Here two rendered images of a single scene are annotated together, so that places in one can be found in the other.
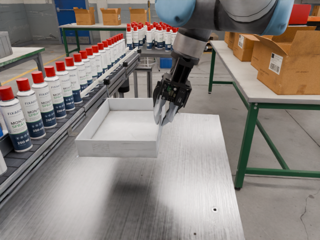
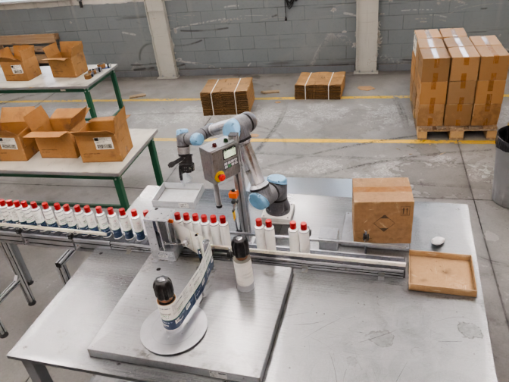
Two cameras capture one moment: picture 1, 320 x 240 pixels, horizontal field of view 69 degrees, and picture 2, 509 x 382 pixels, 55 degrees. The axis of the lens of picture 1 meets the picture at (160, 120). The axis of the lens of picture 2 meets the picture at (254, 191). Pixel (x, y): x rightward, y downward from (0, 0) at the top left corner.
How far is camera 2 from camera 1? 2.84 m
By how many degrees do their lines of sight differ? 67
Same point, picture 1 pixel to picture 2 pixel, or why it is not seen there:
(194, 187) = (206, 198)
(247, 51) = (26, 148)
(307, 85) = (127, 145)
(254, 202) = not seen: hidden behind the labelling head
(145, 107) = (160, 192)
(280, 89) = (121, 156)
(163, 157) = not seen: hidden behind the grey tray
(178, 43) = (185, 151)
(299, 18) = not seen: outside the picture
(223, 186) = (208, 191)
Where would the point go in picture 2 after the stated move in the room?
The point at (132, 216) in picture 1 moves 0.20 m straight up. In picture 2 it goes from (216, 211) to (211, 184)
